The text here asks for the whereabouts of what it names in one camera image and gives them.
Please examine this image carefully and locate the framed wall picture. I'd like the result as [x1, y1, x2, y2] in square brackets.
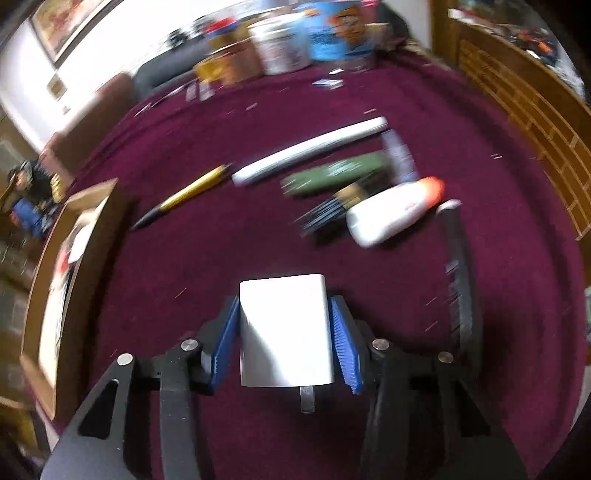
[30, 0, 122, 66]

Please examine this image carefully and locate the green pen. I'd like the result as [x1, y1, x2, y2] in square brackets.
[281, 152, 392, 199]

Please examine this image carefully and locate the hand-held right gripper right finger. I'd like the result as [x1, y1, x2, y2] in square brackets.
[330, 295, 527, 480]

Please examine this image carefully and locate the blue ballpoint pen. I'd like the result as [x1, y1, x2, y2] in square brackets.
[380, 130, 419, 184]

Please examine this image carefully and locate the white glue bottle orange cap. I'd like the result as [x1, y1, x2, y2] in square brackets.
[346, 175, 447, 248]

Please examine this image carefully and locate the long black pen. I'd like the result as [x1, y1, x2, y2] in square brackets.
[436, 199, 484, 366]

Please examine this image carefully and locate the clear jar blue label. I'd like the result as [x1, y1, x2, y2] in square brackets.
[302, 0, 378, 64]

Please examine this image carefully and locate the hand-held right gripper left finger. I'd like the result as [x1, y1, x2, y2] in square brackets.
[41, 295, 241, 480]

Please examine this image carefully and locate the black sofa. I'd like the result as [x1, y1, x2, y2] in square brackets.
[133, 54, 205, 94]

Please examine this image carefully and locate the cardboard box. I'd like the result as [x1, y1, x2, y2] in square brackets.
[19, 178, 122, 422]

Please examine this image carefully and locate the brown chair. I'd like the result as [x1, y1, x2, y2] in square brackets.
[39, 71, 140, 177]

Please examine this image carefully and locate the yellow pen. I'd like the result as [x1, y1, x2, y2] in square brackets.
[130, 163, 234, 231]

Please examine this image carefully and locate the wooden counter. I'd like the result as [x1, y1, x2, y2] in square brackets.
[431, 0, 591, 241]

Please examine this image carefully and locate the white marker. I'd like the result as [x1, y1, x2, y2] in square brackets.
[231, 116, 389, 186]

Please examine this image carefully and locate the large white charger plug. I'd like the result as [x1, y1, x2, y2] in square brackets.
[239, 274, 336, 415]

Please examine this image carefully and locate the white plastic jar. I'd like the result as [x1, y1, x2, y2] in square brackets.
[249, 13, 310, 77]

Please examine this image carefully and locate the orange label jar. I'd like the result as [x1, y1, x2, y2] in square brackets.
[207, 38, 262, 87]

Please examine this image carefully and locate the black pen gold band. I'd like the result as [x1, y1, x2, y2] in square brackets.
[294, 179, 376, 239]

